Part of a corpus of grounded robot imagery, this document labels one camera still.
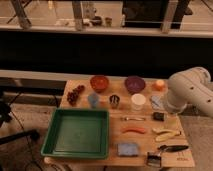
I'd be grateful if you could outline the yellow banana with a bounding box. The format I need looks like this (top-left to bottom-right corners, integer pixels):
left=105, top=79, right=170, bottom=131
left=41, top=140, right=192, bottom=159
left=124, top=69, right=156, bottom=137
left=152, top=128, right=181, bottom=142

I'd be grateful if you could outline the red grapes bunch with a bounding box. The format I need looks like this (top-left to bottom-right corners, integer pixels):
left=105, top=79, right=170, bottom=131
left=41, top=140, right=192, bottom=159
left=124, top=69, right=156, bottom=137
left=67, top=85, right=85, bottom=106

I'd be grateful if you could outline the small metal cup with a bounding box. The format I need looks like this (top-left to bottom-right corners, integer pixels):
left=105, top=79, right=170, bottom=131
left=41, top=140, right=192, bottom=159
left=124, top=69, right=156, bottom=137
left=109, top=94, right=120, bottom=108

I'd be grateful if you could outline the orange fruit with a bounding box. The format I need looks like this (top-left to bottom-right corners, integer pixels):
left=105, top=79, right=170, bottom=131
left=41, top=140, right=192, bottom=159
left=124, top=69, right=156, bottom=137
left=153, top=79, right=165, bottom=91

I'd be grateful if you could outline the blue patterned cloth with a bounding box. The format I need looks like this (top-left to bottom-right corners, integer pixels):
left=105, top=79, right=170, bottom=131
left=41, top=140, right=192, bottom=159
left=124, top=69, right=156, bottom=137
left=150, top=95, right=164, bottom=110

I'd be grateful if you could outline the blue plastic cup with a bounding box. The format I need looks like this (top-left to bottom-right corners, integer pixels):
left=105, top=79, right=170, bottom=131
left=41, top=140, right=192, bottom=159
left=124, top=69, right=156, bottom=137
left=88, top=93, right=99, bottom=108

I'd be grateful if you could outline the black tripod stand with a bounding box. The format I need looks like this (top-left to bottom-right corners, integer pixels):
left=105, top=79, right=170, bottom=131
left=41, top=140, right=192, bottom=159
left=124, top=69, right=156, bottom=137
left=0, top=94, right=40, bottom=145

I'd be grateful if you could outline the green plastic tray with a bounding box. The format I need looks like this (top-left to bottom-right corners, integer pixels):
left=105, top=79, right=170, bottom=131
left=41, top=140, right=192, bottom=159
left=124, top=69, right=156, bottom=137
left=41, top=108, right=109, bottom=159

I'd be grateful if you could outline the blue sponge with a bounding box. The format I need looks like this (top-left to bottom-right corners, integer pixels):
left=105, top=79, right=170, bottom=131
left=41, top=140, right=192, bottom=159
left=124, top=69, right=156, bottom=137
left=117, top=143, right=139, bottom=157

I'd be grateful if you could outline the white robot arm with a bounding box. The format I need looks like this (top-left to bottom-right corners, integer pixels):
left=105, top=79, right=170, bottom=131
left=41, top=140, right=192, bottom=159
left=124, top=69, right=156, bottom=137
left=162, top=67, right=213, bottom=118

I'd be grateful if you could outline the wooden board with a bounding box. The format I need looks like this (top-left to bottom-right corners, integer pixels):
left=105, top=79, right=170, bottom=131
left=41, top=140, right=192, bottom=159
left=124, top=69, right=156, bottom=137
left=44, top=80, right=195, bottom=168

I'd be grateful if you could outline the orange bowl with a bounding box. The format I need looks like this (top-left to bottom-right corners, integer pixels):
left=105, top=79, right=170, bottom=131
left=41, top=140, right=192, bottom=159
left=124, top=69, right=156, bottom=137
left=90, top=75, right=109, bottom=93

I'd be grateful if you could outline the white plastic cup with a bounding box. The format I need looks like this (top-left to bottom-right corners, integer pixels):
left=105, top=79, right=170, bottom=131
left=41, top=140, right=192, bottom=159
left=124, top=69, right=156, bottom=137
left=131, top=94, right=146, bottom=111

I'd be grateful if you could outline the black rectangular block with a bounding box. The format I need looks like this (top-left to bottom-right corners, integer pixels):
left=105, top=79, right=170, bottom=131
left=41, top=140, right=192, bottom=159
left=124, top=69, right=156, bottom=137
left=152, top=112, right=164, bottom=121

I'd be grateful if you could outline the purple bowl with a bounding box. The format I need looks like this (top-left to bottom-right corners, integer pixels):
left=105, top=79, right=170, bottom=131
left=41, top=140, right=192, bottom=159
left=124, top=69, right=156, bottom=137
left=124, top=76, right=146, bottom=94

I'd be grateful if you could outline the metal spoon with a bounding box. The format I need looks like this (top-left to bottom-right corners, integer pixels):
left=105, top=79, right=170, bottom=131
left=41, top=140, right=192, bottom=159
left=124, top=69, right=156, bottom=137
left=120, top=117, right=146, bottom=121

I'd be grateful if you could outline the red chili pepper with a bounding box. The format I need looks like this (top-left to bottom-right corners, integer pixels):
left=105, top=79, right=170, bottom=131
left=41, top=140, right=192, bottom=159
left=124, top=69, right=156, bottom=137
left=121, top=127, right=146, bottom=134

